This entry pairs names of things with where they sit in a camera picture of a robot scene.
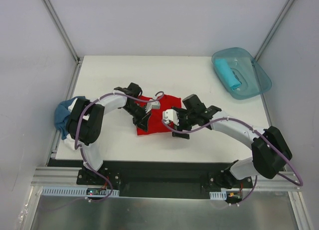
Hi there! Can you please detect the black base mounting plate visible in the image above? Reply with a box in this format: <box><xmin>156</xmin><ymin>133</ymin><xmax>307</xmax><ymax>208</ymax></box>
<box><xmin>47</xmin><ymin>158</ymin><xmax>259</xmax><ymax>198</ymax></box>

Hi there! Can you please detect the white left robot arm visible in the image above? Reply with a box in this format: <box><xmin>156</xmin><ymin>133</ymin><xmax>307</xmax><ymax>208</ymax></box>
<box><xmin>66</xmin><ymin>83</ymin><xmax>151</xmax><ymax>185</ymax></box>

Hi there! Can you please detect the corner aluminium post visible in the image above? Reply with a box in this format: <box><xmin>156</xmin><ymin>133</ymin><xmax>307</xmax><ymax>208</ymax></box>
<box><xmin>255</xmin><ymin>0</ymin><xmax>296</xmax><ymax>61</ymax></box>
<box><xmin>42</xmin><ymin>0</ymin><xmax>81</xmax><ymax>64</ymax></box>

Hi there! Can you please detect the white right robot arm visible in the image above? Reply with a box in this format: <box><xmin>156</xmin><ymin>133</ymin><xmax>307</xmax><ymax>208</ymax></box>
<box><xmin>162</xmin><ymin>94</ymin><xmax>292</xmax><ymax>189</ymax></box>

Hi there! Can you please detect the left slotted cable duct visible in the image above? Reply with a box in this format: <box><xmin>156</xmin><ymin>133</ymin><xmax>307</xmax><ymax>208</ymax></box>
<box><xmin>41</xmin><ymin>187</ymin><xmax>120</xmax><ymax>198</ymax></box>

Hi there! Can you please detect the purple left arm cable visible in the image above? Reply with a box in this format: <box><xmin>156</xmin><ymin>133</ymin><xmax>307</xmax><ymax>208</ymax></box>
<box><xmin>49</xmin><ymin>91</ymin><xmax>164</xmax><ymax>212</ymax></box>

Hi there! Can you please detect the right corner aluminium post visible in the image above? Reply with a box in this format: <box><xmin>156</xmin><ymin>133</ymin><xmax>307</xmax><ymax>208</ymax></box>
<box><xmin>255</xmin><ymin>0</ymin><xmax>296</xmax><ymax>61</ymax></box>

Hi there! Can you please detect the rolled teal t shirt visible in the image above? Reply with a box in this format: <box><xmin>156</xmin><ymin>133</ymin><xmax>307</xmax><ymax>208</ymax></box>
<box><xmin>214</xmin><ymin>59</ymin><xmax>241</xmax><ymax>90</ymax></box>

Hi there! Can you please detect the right slotted cable duct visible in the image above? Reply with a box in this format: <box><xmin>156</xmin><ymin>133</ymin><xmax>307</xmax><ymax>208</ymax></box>
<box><xmin>209</xmin><ymin>191</ymin><xmax>227</xmax><ymax>201</ymax></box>

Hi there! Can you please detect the teal translucent plastic bin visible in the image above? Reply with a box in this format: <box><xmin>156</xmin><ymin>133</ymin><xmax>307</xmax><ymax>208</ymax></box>
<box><xmin>211</xmin><ymin>47</ymin><xmax>272</xmax><ymax>100</ymax></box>

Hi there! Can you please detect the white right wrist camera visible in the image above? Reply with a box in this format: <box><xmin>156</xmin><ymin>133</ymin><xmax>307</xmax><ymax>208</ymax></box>
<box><xmin>162</xmin><ymin>109</ymin><xmax>179</xmax><ymax>126</ymax></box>

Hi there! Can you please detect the white t shirt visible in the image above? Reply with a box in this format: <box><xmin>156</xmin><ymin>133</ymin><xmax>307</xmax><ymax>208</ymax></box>
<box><xmin>64</xmin><ymin>97</ymin><xmax>79</xmax><ymax>151</ymax></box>

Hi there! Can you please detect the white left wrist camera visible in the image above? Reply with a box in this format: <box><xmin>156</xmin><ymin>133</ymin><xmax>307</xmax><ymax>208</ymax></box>
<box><xmin>146</xmin><ymin>101</ymin><xmax>160</xmax><ymax>113</ymax></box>

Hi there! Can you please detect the blue t shirt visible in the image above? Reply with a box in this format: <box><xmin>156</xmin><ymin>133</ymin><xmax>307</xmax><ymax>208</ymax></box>
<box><xmin>54</xmin><ymin>98</ymin><xmax>75</xmax><ymax>140</ymax></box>

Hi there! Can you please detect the slotted cable duct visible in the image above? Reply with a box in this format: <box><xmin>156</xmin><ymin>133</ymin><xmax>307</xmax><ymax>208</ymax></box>
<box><xmin>41</xmin><ymin>187</ymin><xmax>120</xmax><ymax>198</ymax></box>
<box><xmin>209</xmin><ymin>191</ymin><xmax>227</xmax><ymax>201</ymax></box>

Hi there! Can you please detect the red t shirt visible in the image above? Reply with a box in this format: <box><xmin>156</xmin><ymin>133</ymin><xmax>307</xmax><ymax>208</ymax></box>
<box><xmin>137</xmin><ymin>95</ymin><xmax>182</xmax><ymax>136</ymax></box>

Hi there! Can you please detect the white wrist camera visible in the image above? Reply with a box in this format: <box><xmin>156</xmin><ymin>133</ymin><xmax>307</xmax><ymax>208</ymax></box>
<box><xmin>162</xmin><ymin>109</ymin><xmax>179</xmax><ymax>126</ymax></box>
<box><xmin>146</xmin><ymin>101</ymin><xmax>160</xmax><ymax>113</ymax></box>

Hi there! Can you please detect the aluminium rail profile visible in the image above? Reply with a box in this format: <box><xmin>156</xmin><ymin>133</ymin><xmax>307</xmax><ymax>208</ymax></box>
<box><xmin>31</xmin><ymin>167</ymin><xmax>80</xmax><ymax>187</ymax></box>

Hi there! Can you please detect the left corner aluminium post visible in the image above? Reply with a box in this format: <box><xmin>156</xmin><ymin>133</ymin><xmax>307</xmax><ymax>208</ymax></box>
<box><xmin>42</xmin><ymin>0</ymin><xmax>81</xmax><ymax>64</ymax></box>

